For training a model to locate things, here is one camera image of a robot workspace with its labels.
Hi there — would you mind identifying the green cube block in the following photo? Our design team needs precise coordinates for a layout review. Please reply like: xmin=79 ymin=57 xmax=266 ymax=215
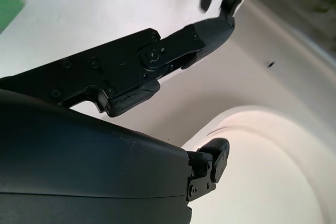
xmin=0 ymin=0 xmax=27 ymax=36

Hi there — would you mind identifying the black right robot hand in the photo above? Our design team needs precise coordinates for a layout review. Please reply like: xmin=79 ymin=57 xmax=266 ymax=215
xmin=0 ymin=16 xmax=236 ymax=224

